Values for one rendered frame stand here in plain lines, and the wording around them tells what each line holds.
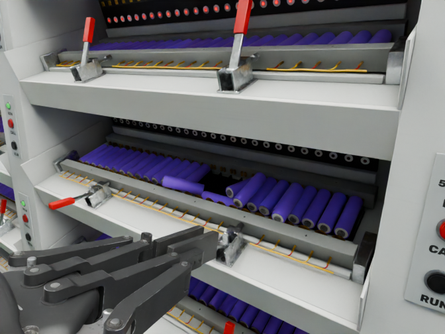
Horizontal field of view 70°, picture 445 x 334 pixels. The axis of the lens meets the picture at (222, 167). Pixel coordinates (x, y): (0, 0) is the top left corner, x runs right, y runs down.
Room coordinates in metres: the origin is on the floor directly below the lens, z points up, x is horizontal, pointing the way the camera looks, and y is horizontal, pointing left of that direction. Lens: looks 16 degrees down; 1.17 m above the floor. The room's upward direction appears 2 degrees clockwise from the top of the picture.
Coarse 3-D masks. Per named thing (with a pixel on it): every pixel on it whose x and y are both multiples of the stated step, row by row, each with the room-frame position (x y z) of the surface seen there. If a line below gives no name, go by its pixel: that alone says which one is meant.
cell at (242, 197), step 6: (258, 174) 0.44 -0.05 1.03; (252, 180) 0.43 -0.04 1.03; (258, 180) 0.43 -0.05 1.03; (264, 180) 0.44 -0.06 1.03; (246, 186) 0.42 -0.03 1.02; (252, 186) 0.42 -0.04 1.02; (258, 186) 0.42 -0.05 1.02; (240, 192) 0.41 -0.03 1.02; (246, 192) 0.41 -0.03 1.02; (252, 192) 0.41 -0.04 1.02; (234, 198) 0.40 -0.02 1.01; (240, 198) 0.40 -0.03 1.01; (246, 198) 0.40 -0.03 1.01; (234, 204) 0.40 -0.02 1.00; (240, 204) 0.40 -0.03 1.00
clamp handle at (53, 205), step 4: (88, 188) 0.49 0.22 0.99; (92, 188) 0.48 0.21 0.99; (92, 192) 0.49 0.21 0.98; (76, 196) 0.47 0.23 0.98; (80, 196) 0.47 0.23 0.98; (84, 196) 0.47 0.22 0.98; (88, 196) 0.48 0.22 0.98; (60, 200) 0.45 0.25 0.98; (64, 200) 0.45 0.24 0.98; (68, 200) 0.45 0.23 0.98; (72, 200) 0.45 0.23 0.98; (76, 200) 0.46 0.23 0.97; (48, 204) 0.43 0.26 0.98; (52, 204) 0.43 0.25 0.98; (56, 204) 0.43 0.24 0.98; (60, 204) 0.44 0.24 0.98; (64, 204) 0.44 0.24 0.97; (68, 204) 0.45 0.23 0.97; (52, 208) 0.43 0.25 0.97; (56, 208) 0.43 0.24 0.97
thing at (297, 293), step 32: (96, 128) 0.70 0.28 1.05; (128, 128) 0.67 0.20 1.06; (32, 160) 0.58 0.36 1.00; (256, 160) 0.49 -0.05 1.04; (288, 160) 0.46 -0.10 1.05; (64, 192) 0.54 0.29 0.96; (96, 224) 0.48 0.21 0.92; (128, 224) 0.43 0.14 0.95; (160, 224) 0.42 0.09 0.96; (192, 224) 0.41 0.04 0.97; (256, 256) 0.33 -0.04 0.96; (224, 288) 0.33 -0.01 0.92; (256, 288) 0.30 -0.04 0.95; (288, 288) 0.29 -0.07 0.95; (320, 288) 0.28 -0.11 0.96; (352, 288) 0.28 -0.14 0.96; (288, 320) 0.29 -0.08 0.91; (320, 320) 0.26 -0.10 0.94; (352, 320) 0.25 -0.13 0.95
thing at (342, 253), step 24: (72, 168) 0.58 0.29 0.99; (96, 168) 0.56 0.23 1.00; (144, 192) 0.47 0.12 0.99; (168, 192) 0.45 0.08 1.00; (216, 216) 0.39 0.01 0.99; (240, 216) 0.37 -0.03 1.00; (288, 240) 0.33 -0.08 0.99; (312, 240) 0.32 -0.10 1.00; (336, 240) 0.31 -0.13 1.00; (312, 264) 0.30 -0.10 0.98
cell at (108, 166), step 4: (124, 152) 0.61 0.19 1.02; (128, 152) 0.61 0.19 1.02; (132, 152) 0.61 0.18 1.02; (120, 156) 0.60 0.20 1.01; (124, 156) 0.60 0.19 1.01; (112, 160) 0.59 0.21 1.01; (116, 160) 0.58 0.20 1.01; (120, 160) 0.59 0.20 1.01; (108, 164) 0.57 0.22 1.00; (112, 164) 0.57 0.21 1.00; (108, 168) 0.57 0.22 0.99
